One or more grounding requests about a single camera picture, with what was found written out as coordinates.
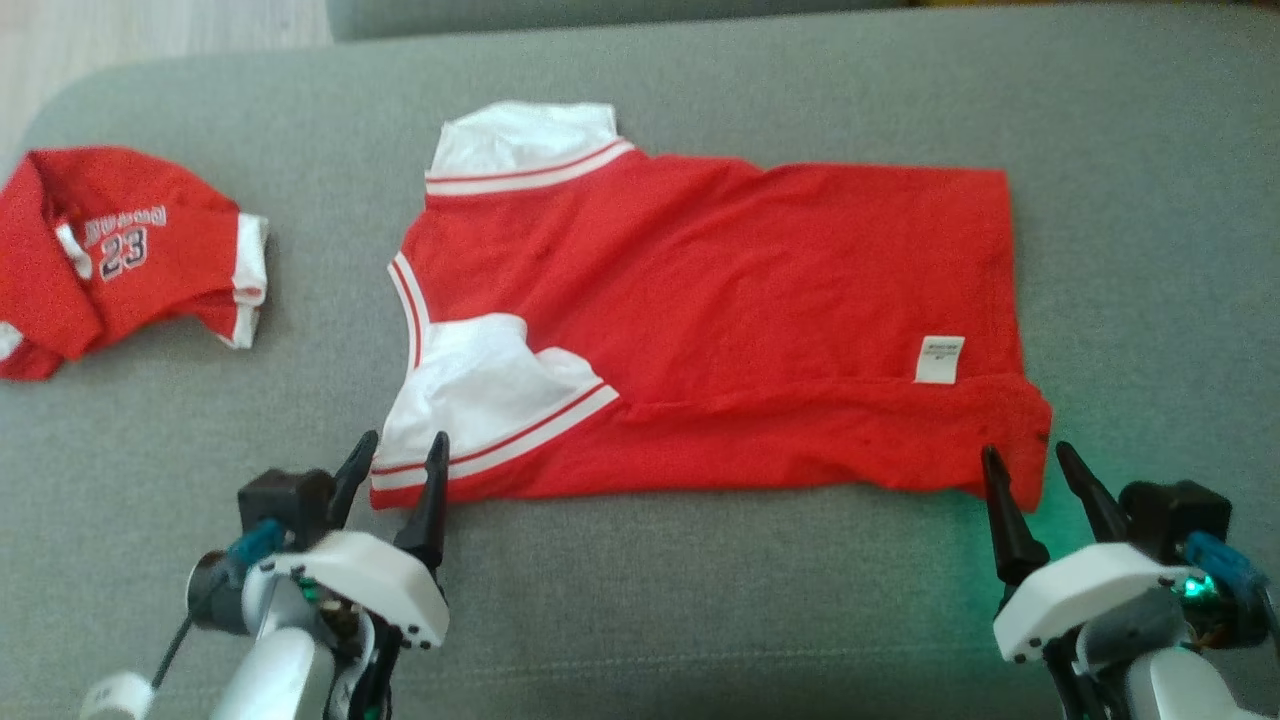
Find grey back cushion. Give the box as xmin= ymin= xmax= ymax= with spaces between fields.
xmin=325 ymin=0 xmax=913 ymax=42

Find teal plug right camera cable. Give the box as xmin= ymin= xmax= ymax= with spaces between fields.
xmin=1184 ymin=530 xmax=1273 ymax=604

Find grey and yellow sofa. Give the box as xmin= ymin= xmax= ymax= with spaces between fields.
xmin=0 ymin=0 xmax=1280 ymax=720

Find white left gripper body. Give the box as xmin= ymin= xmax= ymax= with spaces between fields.
xmin=248 ymin=531 xmax=452 ymax=651

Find teal plug camera cable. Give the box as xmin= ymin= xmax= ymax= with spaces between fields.
xmin=150 ymin=517 xmax=287 ymax=693
xmin=1184 ymin=530 xmax=1273 ymax=604

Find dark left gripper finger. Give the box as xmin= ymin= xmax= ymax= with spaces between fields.
xmin=325 ymin=430 xmax=380 ymax=532
xmin=393 ymin=431 xmax=452 ymax=575

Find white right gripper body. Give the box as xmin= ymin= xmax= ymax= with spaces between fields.
xmin=993 ymin=543 xmax=1208 ymax=666

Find teal plug left camera cable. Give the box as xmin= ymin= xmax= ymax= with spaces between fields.
xmin=150 ymin=517 xmax=287 ymax=693

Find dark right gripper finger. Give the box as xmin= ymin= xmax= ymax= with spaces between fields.
xmin=1056 ymin=441 xmax=1136 ymax=547
xmin=981 ymin=444 xmax=1052 ymax=590

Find red white-trimmed basketball shorts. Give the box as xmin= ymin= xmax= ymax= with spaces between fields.
xmin=0 ymin=146 xmax=270 ymax=383

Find white cable label tag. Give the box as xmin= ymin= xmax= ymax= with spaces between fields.
xmin=79 ymin=671 xmax=157 ymax=720

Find red basketball jersey shirt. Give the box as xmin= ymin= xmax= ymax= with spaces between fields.
xmin=369 ymin=100 xmax=1054 ymax=512

